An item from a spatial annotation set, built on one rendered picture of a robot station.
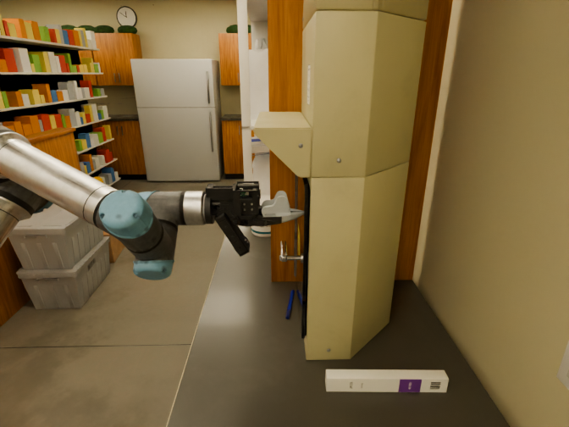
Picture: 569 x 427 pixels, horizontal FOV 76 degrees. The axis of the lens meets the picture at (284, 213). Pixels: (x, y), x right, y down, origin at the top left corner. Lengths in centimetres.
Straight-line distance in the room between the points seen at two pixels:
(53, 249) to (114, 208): 229
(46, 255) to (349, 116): 255
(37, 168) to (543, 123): 94
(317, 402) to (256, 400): 14
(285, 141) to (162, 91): 515
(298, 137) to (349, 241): 25
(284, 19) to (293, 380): 91
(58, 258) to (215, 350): 208
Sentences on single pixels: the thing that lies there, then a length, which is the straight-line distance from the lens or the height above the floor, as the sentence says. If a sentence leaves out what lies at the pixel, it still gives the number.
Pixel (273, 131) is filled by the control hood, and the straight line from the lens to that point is 72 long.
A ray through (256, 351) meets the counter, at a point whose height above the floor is 94.
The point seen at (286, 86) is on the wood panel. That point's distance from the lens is 109.
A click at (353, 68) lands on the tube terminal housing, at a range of 73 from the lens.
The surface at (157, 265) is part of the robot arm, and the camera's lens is 75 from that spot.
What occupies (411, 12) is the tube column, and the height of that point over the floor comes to 172.
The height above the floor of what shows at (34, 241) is 55.
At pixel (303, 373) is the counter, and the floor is 94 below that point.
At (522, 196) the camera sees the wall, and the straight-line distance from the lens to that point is 89.
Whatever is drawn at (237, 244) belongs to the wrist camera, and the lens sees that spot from 83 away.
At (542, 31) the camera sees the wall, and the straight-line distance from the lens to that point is 90.
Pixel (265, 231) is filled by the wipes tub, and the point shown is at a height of 97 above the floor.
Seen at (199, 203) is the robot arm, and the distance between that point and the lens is 79.
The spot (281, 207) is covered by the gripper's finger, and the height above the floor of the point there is 134.
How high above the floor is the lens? 161
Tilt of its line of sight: 21 degrees down
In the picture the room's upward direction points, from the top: straight up
